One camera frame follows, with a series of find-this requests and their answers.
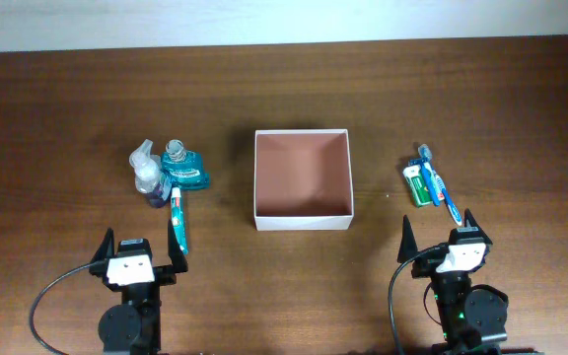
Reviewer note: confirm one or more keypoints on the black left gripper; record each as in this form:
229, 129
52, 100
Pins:
166, 275

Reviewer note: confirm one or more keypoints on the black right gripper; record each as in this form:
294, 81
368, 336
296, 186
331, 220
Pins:
425, 263

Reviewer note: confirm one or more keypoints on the teal toothpaste tube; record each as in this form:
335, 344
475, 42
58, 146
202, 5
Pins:
177, 218

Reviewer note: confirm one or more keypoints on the green Dettol soap bar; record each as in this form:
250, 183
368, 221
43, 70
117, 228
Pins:
417, 185

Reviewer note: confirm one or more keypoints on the blue white toothbrush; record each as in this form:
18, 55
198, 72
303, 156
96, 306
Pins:
444, 190

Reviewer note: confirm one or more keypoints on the clear pump soap bottle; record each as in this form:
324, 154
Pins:
150, 179

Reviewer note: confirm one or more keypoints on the teal mouthwash bottle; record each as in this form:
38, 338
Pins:
184, 167

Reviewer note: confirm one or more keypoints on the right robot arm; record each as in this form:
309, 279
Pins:
472, 317

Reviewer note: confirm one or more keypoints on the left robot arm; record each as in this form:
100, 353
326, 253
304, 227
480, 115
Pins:
134, 325

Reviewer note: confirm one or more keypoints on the white cardboard box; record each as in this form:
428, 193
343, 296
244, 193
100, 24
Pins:
302, 180

